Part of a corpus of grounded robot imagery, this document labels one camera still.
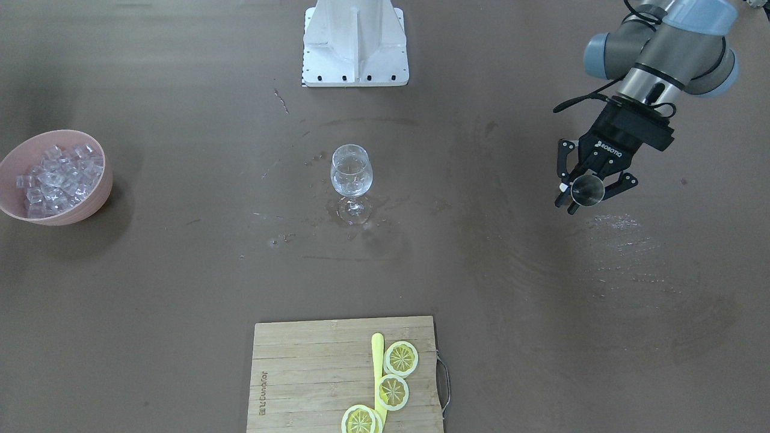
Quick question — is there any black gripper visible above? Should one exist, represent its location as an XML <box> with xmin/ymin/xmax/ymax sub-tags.
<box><xmin>555</xmin><ymin>99</ymin><xmax>673</xmax><ymax>215</ymax></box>

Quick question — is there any middle lemon slice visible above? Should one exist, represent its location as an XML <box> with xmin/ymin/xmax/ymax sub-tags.
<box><xmin>375</xmin><ymin>373</ymin><xmax>410</xmax><ymax>411</ymax></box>

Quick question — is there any lemon slice near handle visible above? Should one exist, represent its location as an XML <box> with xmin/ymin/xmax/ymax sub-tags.
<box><xmin>383</xmin><ymin>340</ymin><xmax>419</xmax><ymax>378</ymax></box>

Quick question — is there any steel jigger cup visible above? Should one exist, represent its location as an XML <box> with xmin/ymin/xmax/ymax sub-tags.
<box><xmin>570</xmin><ymin>174</ymin><xmax>605</xmax><ymax>207</ymax></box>

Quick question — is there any clear wine glass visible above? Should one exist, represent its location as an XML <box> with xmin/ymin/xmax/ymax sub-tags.
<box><xmin>330</xmin><ymin>143</ymin><xmax>373</xmax><ymax>225</ymax></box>

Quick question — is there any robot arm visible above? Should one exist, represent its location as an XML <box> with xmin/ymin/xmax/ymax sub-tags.
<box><xmin>553</xmin><ymin>1</ymin><xmax>739</xmax><ymax>214</ymax></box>

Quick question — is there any pink bowl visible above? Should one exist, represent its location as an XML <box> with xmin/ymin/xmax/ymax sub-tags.
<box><xmin>1</xmin><ymin>129</ymin><xmax>113</xmax><ymax>226</ymax></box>

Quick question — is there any far lemon slice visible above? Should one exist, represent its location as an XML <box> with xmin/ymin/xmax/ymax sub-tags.
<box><xmin>339</xmin><ymin>405</ymin><xmax>383</xmax><ymax>433</ymax></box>

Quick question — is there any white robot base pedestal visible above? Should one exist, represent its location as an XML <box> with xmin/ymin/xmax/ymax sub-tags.
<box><xmin>301</xmin><ymin>1</ymin><xmax>410</xmax><ymax>87</ymax></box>

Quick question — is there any bamboo cutting board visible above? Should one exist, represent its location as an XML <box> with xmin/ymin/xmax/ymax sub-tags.
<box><xmin>247</xmin><ymin>316</ymin><xmax>445</xmax><ymax>432</ymax></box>

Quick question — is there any ice cubes pile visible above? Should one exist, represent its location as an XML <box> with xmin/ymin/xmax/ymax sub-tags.
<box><xmin>14</xmin><ymin>143</ymin><xmax>106</xmax><ymax>219</ymax></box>

